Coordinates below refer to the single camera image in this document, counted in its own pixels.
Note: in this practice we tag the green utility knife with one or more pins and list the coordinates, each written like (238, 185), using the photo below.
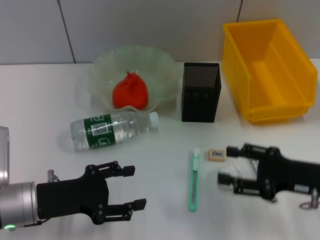
(193, 182)

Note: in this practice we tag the grey pen in clear wrapper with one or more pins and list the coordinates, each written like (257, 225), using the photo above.
(252, 165)

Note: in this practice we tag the white paper ball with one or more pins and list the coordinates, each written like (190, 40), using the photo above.
(231, 168)

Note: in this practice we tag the beige eraser with barcode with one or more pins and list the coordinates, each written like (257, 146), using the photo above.
(217, 155)

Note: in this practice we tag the black mesh pen holder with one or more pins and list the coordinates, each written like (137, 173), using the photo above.
(200, 100)

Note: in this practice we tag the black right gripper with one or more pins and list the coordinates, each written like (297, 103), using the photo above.
(295, 177)

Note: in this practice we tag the red-orange toy orange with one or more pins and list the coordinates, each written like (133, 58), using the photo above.
(130, 92)

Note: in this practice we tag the green frosted glass fruit bowl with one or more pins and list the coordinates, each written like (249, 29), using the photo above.
(157, 67)

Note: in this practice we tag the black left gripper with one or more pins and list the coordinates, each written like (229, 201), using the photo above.
(70, 197)

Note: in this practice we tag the yellow plastic storage bin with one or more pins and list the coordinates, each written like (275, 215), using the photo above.
(265, 75)

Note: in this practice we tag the clear green-label water bottle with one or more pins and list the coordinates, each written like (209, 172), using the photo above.
(112, 130)

